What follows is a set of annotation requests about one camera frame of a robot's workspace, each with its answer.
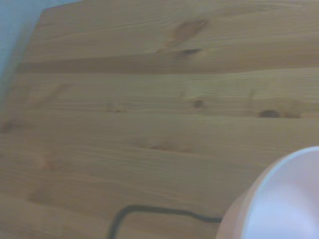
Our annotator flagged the pink plastic bowl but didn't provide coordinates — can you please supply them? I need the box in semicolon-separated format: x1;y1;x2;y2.
215;146;319;239

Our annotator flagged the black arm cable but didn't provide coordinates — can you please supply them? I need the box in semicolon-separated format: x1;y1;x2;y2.
106;205;223;239

